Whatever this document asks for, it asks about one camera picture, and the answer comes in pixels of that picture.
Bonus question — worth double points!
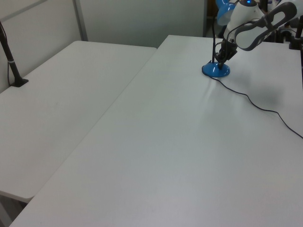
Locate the white side table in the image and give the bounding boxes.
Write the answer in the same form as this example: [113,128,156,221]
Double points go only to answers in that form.
[0,40,158,200]

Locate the blue desk lamp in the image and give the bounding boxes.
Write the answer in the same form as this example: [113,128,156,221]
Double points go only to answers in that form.
[201,0,236,79]

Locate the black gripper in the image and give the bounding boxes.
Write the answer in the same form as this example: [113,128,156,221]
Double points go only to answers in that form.
[214,40,238,70]

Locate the black camera stand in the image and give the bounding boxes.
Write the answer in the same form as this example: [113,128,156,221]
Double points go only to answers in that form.
[288,14,303,51]

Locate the black pole with clamp base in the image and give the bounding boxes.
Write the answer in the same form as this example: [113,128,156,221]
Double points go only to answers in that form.
[0,20,29,88]

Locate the black lamp power cable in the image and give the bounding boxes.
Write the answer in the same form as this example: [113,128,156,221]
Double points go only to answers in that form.
[212,76,303,140]

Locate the grey partition post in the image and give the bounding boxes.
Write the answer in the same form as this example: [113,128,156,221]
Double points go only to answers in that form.
[72,0,89,42]

